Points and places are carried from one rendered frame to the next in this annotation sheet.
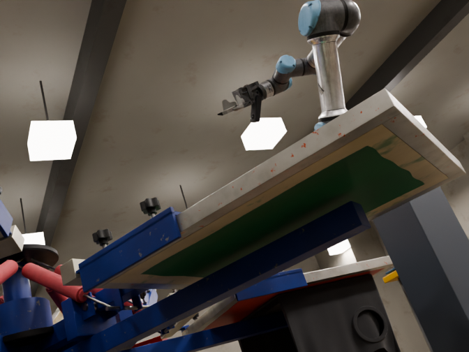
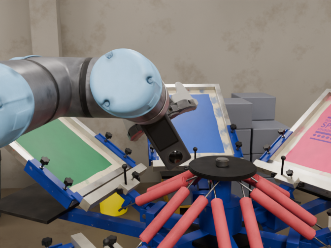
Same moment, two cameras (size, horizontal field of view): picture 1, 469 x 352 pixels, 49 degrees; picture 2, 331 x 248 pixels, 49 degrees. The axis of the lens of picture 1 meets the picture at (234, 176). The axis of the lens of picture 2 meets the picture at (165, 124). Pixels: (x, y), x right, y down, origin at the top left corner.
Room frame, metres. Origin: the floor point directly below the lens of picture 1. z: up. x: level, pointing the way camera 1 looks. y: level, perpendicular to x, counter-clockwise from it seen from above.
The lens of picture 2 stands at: (2.17, -0.70, 1.86)
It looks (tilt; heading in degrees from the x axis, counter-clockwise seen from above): 12 degrees down; 116
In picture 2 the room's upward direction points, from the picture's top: straight up
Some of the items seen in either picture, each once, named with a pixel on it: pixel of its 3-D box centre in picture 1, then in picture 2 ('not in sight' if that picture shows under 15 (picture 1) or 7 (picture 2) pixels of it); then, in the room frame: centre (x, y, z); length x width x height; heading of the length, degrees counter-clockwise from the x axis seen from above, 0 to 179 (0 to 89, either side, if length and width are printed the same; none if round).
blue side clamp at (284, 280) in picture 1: (268, 286); not in sight; (1.89, 0.02, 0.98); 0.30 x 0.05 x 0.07; 122
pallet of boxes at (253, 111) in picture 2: not in sight; (220, 150); (0.91, 3.34, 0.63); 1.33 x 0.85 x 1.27; 33
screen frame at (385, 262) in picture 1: (287, 298); not in sight; (2.25, -0.04, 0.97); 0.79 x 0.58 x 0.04; 122
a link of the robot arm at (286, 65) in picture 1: (287, 68); (47, 88); (1.85, -0.37, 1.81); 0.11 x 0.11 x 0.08; 20
